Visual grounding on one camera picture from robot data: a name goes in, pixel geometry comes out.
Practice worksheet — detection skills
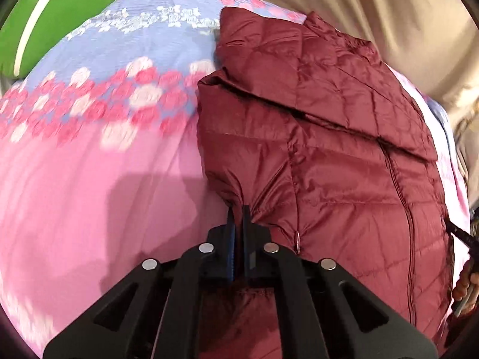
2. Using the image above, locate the maroon quilted down jacket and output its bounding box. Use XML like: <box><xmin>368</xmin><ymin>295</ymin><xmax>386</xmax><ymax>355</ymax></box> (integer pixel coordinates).
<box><xmin>196</xmin><ymin>5</ymin><xmax>455</xmax><ymax>359</ymax></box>

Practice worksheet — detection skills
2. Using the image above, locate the beige curtain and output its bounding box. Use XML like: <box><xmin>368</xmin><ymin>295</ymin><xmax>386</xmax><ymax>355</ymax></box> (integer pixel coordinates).
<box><xmin>116</xmin><ymin>0</ymin><xmax>479</xmax><ymax>120</ymax></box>

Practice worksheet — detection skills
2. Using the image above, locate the person's right hand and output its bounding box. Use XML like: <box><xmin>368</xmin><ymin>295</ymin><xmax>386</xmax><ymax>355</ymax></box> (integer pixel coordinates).
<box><xmin>451</xmin><ymin>259</ymin><xmax>479</xmax><ymax>314</ymax></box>

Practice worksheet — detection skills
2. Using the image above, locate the green pillow with white stripe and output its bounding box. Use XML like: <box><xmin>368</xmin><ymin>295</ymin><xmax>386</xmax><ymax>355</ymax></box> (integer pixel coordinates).
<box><xmin>0</xmin><ymin>0</ymin><xmax>121</xmax><ymax>80</ymax></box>

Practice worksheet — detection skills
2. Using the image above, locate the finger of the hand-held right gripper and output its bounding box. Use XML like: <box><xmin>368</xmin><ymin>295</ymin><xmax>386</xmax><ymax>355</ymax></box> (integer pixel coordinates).
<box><xmin>445</xmin><ymin>220</ymin><xmax>479</xmax><ymax>257</ymax></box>

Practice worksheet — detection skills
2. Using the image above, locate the pink blue floral blanket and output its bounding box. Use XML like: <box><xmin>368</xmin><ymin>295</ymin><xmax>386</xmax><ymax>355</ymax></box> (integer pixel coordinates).
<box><xmin>0</xmin><ymin>0</ymin><xmax>473</xmax><ymax>359</ymax></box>

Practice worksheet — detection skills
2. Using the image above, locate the cream patterned cloth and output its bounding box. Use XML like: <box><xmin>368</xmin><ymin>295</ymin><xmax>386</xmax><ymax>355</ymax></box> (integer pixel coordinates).
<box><xmin>451</xmin><ymin>108</ymin><xmax>479</xmax><ymax>195</ymax></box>

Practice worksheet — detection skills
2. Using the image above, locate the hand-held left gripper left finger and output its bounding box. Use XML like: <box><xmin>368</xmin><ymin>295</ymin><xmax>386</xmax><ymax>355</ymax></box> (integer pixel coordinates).
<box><xmin>43</xmin><ymin>206</ymin><xmax>236</xmax><ymax>359</ymax></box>

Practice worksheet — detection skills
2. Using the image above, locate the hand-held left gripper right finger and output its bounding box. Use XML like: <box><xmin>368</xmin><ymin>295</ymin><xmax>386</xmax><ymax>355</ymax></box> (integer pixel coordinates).
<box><xmin>241</xmin><ymin>205</ymin><xmax>438</xmax><ymax>359</ymax></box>

